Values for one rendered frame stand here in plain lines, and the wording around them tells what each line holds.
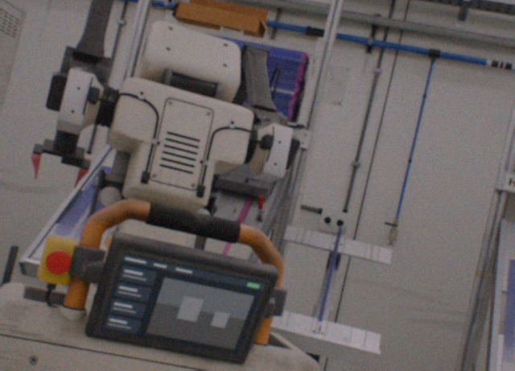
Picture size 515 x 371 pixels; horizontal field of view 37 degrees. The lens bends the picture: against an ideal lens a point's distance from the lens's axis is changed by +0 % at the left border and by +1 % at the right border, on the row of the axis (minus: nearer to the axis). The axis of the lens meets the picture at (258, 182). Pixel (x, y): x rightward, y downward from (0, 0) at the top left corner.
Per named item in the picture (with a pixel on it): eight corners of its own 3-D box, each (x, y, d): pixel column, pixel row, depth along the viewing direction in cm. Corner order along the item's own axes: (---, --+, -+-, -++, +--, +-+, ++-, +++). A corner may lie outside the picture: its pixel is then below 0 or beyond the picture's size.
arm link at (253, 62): (239, 30, 211) (273, 40, 213) (224, 72, 218) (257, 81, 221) (249, 117, 175) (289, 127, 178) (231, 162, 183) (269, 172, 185)
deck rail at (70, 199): (26, 275, 243) (23, 262, 239) (21, 274, 244) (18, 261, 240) (121, 146, 295) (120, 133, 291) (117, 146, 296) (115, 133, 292)
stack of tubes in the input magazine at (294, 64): (290, 121, 275) (307, 50, 276) (159, 95, 285) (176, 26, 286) (294, 128, 287) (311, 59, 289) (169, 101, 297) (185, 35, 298)
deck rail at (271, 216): (229, 329, 230) (229, 316, 226) (223, 327, 230) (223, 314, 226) (290, 184, 282) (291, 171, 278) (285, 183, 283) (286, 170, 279)
